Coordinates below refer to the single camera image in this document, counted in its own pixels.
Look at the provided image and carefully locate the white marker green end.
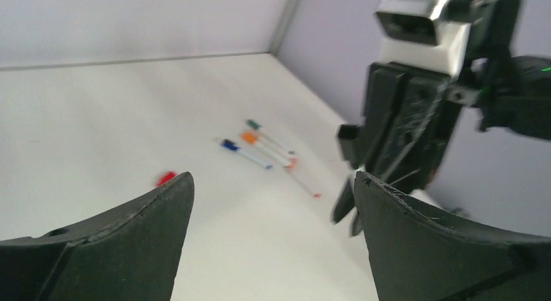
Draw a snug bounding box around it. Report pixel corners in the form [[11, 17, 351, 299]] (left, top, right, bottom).
[[245, 118, 296, 156]]

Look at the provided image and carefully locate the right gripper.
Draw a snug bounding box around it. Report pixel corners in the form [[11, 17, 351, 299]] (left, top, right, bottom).
[[331, 0, 550, 237]]

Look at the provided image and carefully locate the white marker orange tip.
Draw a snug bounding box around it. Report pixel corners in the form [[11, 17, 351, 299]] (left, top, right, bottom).
[[240, 132, 296, 170]]

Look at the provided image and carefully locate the white pen red tip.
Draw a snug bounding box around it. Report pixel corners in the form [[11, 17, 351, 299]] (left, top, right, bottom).
[[285, 168, 322, 198]]

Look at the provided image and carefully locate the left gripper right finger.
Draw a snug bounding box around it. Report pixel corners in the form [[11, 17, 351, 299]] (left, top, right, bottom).
[[354, 172, 550, 300]]

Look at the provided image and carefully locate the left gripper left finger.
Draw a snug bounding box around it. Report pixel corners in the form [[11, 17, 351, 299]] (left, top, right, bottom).
[[1, 172, 194, 300]]

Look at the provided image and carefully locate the white pen blue tip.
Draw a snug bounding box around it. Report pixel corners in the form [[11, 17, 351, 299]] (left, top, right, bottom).
[[219, 138, 274, 171]]

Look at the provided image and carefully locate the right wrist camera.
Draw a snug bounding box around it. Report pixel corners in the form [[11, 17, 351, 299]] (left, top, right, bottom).
[[375, 0, 472, 79]]

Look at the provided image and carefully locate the black pen cap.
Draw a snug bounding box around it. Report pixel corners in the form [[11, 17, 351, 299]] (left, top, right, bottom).
[[337, 124, 361, 140]]

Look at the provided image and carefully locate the red pen cap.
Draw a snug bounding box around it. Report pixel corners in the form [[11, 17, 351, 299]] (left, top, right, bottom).
[[155, 171, 177, 187]]

